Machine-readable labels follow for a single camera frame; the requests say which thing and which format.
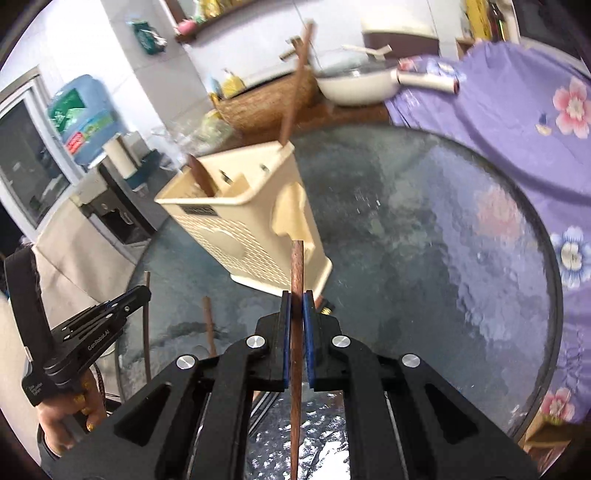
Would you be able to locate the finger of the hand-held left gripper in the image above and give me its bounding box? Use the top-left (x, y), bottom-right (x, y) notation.
top-left (53, 298), bottom-right (150, 344)
top-left (69, 285), bottom-right (152, 329)

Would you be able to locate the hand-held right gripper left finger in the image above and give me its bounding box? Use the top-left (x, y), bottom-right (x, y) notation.
top-left (46, 290), bottom-right (293, 480)

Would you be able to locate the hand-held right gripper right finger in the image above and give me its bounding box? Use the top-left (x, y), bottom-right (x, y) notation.
top-left (302, 290), bottom-right (539, 480)

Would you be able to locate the cream plastic utensil holder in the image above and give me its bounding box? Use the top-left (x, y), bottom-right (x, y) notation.
top-left (154, 141), bottom-right (334, 298)

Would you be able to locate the person's left hand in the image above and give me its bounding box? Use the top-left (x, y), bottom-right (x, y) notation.
top-left (37, 369), bottom-right (109, 457)

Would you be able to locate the water dispenser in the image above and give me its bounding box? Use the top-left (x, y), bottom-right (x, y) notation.
top-left (69, 157), bottom-right (158, 245)

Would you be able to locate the white paper cup holder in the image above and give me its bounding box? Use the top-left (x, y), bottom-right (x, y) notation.
top-left (102, 137), bottom-right (139, 190)

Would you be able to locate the glass window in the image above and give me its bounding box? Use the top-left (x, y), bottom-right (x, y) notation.
top-left (0, 67), bottom-right (70, 232)

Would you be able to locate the clear plastic bag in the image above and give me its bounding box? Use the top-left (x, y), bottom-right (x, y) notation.
top-left (152, 111), bottom-right (236, 158)

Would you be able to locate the blue water bottle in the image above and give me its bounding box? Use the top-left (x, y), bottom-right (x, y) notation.
top-left (46, 74), bottom-right (118, 167)

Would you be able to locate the woven basket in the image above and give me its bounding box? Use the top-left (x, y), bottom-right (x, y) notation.
top-left (215, 74), bottom-right (319, 134)

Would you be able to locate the brown wooden counter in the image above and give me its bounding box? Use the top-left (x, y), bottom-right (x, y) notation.
top-left (240, 102), bottom-right (393, 139)

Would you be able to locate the yellow soap bottle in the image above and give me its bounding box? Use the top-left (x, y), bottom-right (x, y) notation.
top-left (222, 69), bottom-right (245, 100)

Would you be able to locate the green packet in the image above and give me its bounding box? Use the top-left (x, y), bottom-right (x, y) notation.
top-left (133, 21), bottom-right (168, 55)

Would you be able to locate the white pan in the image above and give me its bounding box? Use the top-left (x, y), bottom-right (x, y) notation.
top-left (314, 65), bottom-right (460, 107)

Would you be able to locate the glass pan lid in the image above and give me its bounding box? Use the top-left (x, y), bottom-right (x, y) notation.
top-left (316, 51), bottom-right (398, 79)

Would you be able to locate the purple floral cloth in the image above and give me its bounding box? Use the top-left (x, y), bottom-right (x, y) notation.
top-left (385, 41), bottom-right (591, 435)

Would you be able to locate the brass faucet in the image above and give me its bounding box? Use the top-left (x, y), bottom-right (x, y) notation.
top-left (278, 37), bottom-right (305, 61)

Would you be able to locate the white ladle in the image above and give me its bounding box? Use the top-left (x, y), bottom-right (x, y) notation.
top-left (342, 44), bottom-right (393, 58)

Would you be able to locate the white and brown appliance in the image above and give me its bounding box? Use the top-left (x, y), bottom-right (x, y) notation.
top-left (360, 18), bottom-right (439, 58)

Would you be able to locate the brown braided cable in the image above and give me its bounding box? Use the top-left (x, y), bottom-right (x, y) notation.
top-left (90, 362), bottom-right (122, 402)

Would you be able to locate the wooden wall shelf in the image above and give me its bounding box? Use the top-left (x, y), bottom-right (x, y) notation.
top-left (173, 0), bottom-right (296, 44)

